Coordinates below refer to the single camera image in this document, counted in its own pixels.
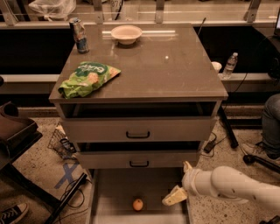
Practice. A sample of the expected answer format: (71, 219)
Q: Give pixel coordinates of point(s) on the green chip bag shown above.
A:
(86, 78)

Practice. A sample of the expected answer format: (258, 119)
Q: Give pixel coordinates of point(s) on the black power adapter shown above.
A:
(209, 146)

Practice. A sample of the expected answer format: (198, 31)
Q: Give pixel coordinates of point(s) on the energy drink can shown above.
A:
(79, 34)

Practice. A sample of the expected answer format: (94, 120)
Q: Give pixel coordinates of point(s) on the orange fruit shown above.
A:
(138, 205)

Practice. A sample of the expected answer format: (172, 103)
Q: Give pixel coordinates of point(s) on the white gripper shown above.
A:
(190, 182)

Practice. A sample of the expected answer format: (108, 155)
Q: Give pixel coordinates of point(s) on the drawer with black handle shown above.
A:
(137, 130)
(137, 159)

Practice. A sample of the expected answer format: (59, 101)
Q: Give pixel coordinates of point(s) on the wire basket on floor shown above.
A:
(60, 144)

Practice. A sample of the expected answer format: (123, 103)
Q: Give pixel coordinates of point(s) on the plastic bag in background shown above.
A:
(53, 9)

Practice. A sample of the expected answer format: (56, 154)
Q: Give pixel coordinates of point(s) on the middle drawer with black handle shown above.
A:
(137, 159)

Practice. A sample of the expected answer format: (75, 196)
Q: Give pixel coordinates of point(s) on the white paper cup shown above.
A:
(216, 66)

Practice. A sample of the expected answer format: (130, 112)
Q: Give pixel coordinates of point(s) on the white bowl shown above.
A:
(126, 34)

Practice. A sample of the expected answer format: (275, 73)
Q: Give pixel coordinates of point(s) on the top drawer with black handle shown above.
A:
(137, 130)

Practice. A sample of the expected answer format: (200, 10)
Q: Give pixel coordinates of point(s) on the black chair at left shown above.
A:
(17, 135)

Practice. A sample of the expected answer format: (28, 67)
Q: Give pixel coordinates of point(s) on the clear plastic water bottle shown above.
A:
(230, 66)

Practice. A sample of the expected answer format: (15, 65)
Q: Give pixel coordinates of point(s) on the grey drawer cabinet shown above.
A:
(166, 74)

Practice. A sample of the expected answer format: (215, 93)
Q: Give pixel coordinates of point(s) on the person leg in jeans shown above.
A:
(271, 126)

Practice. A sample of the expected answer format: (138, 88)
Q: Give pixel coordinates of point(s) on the open bottom drawer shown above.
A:
(114, 191)

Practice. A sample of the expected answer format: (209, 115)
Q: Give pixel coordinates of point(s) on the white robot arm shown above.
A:
(224, 183)

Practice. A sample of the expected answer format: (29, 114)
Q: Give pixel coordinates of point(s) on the black table leg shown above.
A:
(230, 134)

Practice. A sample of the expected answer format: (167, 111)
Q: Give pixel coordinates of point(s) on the black sneaker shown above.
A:
(14, 214)

